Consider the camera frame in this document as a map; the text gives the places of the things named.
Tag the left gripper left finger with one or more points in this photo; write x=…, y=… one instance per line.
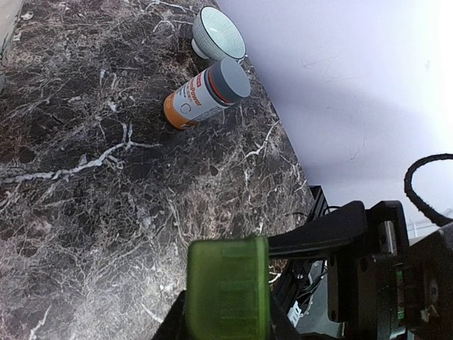
x=173, y=327

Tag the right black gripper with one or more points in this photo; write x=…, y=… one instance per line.
x=365, y=277

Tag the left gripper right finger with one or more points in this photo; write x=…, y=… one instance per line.
x=281, y=327

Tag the orange pill bottle grey cap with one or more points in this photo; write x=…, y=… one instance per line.
x=212, y=91

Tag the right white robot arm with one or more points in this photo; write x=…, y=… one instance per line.
x=427, y=269

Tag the right light green bowl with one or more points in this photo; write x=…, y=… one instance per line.
x=215, y=36

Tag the cream coral pattern mug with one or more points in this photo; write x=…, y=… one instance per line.
x=9, y=16

